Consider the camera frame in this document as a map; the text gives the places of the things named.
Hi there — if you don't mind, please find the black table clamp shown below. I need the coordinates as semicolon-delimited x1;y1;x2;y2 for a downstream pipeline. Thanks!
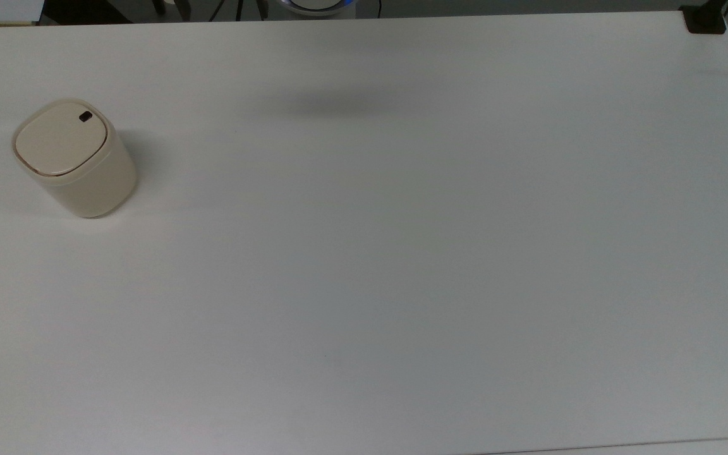
679;0;728;34

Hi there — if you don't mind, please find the beige plastic trash bin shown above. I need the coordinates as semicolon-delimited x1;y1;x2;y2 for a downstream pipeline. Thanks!
11;98;138;219

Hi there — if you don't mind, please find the thin black floor cable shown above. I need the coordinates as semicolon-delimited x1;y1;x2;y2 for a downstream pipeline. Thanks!
207;0;265;21

